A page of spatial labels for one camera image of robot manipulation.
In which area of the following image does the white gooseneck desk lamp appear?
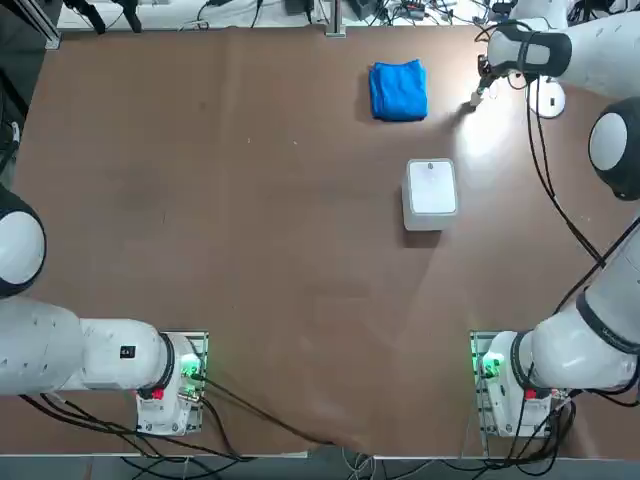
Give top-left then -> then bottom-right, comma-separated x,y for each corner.
509,0 -> 569,120

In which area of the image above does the blue folded cloth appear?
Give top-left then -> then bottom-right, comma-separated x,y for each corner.
368,58 -> 429,123

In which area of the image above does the white square box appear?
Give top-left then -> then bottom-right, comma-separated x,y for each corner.
401,158 -> 460,232

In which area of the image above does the black tripod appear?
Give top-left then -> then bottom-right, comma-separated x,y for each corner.
63,0 -> 144,35

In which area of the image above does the black lamp power cable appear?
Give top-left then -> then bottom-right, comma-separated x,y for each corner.
501,69 -> 531,92

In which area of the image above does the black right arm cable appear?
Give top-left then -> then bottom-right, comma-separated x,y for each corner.
473,19 -> 609,266

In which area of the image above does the aluminium frame post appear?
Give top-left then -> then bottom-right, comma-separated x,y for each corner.
324,0 -> 347,39

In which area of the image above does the black left base cable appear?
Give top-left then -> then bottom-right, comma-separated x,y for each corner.
189,372 -> 351,449

